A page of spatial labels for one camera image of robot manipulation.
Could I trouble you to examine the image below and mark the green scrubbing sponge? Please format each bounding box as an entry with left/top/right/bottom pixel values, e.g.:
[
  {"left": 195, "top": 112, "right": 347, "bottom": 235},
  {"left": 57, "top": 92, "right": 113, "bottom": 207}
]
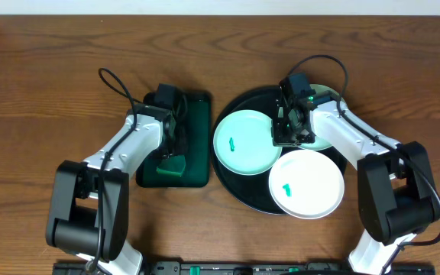
[{"left": 156, "top": 155, "right": 186, "bottom": 176}]

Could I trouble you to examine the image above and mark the white plate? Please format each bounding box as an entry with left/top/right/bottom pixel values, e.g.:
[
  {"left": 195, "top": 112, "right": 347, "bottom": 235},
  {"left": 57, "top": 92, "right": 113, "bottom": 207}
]
[
  {"left": 299, "top": 84, "right": 338, "bottom": 151},
  {"left": 213, "top": 110, "right": 282, "bottom": 176},
  {"left": 268, "top": 150, "right": 345, "bottom": 220}
]

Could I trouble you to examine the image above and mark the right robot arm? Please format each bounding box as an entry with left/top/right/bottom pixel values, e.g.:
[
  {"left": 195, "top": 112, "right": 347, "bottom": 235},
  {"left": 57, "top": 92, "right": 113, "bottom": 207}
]
[{"left": 273, "top": 91, "right": 440, "bottom": 274}]

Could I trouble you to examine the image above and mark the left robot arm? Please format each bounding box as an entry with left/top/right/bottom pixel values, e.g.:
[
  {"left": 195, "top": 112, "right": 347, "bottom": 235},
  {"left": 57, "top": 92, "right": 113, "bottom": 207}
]
[{"left": 45, "top": 103, "right": 186, "bottom": 274}]

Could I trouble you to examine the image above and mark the black rectangular tray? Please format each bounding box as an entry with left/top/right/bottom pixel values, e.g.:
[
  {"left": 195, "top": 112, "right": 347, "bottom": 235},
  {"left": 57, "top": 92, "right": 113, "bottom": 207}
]
[{"left": 136, "top": 91, "right": 212, "bottom": 188}]

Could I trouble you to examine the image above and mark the black round tray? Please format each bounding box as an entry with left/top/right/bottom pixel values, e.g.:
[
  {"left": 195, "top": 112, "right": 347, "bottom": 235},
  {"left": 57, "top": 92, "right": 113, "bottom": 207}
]
[{"left": 210, "top": 85, "right": 349, "bottom": 215}]

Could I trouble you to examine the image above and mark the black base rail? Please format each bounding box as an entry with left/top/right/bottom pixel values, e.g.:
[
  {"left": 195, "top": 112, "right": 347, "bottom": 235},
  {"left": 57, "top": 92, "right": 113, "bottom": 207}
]
[{"left": 52, "top": 261, "right": 436, "bottom": 275}]

